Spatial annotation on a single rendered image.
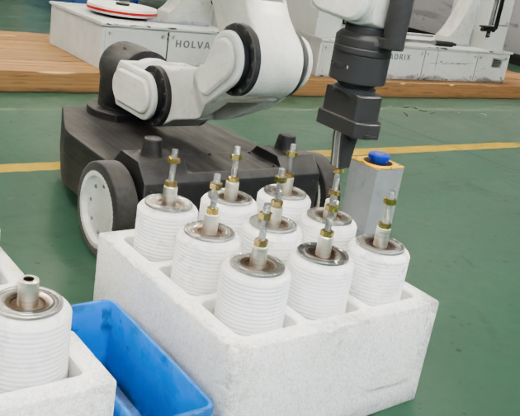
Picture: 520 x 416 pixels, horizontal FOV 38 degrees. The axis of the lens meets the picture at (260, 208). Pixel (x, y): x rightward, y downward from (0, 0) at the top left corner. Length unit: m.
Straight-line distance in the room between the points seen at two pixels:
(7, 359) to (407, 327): 0.60
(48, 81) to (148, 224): 1.88
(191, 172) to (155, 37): 1.72
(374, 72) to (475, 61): 3.47
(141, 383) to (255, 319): 0.21
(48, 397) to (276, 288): 0.32
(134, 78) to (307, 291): 0.90
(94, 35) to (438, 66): 2.02
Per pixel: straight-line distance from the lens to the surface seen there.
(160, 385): 1.05
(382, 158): 1.37
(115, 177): 1.49
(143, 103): 1.76
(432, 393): 1.32
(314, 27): 3.79
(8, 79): 2.94
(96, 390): 0.86
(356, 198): 1.38
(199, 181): 1.56
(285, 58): 1.49
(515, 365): 1.49
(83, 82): 3.04
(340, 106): 1.17
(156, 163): 1.53
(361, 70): 1.14
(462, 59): 4.51
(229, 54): 1.46
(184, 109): 1.69
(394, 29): 1.13
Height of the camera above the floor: 0.66
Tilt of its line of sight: 19 degrees down
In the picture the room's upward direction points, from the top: 9 degrees clockwise
